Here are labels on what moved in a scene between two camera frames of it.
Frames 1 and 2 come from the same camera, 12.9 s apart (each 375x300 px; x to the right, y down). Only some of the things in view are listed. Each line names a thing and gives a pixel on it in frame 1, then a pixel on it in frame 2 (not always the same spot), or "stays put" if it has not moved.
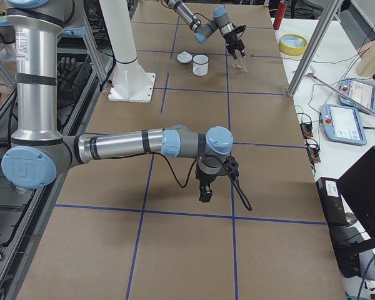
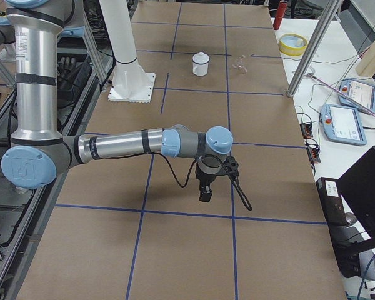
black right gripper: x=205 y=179 stays put
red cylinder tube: x=280 y=14 stays put
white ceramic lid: x=184 y=57 -> x=200 y=57
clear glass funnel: x=240 y=64 stays put
